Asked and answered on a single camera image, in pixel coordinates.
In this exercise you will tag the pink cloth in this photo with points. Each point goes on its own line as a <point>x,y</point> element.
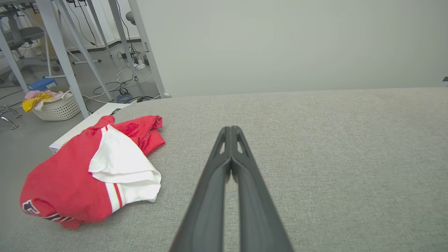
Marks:
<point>32,93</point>

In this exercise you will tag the white cloth in basket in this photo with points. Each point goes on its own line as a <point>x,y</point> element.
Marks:
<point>56,97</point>

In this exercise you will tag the white metal table leg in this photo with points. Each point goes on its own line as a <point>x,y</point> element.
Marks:
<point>121,35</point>
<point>82,45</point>
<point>147,45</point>
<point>61,52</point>
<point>13,64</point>

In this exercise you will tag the red and white shirt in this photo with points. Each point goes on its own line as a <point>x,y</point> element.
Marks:
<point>63,182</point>

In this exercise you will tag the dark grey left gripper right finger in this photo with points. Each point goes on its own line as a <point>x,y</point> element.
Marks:
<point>259,217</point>

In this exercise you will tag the chrome metal legs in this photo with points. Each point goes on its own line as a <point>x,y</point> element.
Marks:
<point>8,113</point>

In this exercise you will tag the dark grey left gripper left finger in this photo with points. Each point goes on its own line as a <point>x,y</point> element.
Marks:
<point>206,210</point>

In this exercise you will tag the white power strip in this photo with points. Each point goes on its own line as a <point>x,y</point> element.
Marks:
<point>140,65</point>

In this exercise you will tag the white woven laundry basket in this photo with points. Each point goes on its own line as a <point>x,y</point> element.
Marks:
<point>59,110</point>

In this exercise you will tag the white flat electronic box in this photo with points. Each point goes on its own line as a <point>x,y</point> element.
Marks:
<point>87,122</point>

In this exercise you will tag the grey office chair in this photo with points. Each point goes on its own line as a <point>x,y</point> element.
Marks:
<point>24,35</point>

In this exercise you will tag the yellow cloth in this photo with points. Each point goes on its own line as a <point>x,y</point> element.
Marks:
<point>35,101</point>

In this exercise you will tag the blue box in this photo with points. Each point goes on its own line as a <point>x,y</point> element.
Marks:
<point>42,84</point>

